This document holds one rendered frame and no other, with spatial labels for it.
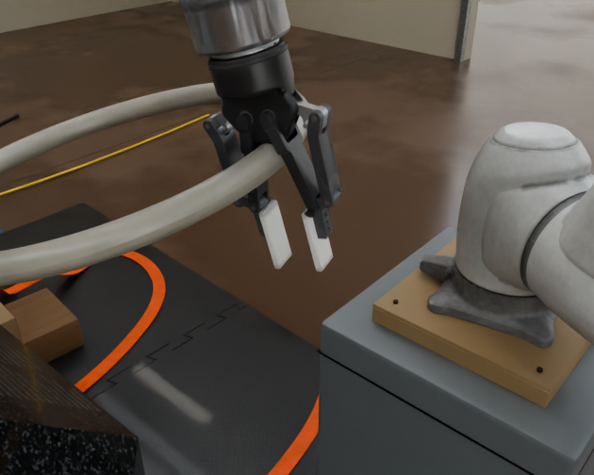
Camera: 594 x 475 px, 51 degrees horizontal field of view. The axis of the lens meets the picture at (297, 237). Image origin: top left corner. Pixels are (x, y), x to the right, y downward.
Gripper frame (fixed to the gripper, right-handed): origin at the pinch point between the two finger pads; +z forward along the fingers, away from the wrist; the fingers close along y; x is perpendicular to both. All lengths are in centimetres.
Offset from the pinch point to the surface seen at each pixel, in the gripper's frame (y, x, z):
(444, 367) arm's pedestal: -7.7, -15.8, 30.5
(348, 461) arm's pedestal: 11, -14, 53
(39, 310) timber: 144, -54, 66
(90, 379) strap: 119, -44, 83
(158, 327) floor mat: 116, -74, 86
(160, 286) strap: 129, -93, 83
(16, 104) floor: 340, -221, 43
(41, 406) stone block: 44, 11, 24
